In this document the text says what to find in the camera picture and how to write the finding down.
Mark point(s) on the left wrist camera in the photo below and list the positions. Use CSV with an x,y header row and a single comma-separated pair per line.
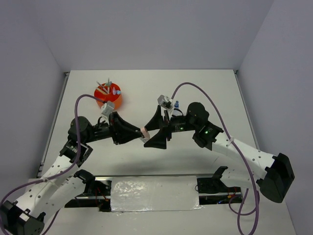
x,y
107,108

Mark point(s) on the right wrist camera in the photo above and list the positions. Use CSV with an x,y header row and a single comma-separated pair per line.
x,y
165,101

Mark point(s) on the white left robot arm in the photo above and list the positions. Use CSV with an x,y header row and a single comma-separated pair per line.
x,y
63,181

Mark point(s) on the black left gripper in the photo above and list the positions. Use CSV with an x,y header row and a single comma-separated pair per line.
x,y
121,131

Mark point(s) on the orange round pen holder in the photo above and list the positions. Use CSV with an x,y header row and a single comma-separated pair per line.
x,y
116,99

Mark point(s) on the small glue bottle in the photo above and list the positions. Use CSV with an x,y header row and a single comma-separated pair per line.
x,y
176,105

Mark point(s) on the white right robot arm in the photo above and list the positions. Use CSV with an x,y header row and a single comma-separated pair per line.
x,y
271,175

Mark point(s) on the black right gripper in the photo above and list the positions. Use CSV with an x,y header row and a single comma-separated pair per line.
x,y
160,139

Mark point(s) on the silver tape panel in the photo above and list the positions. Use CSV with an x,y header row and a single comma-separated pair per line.
x,y
153,194

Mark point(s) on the pink eraser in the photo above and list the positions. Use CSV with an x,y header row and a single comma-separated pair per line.
x,y
145,136

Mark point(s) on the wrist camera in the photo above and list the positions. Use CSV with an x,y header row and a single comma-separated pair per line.
x,y
165,101
107,108

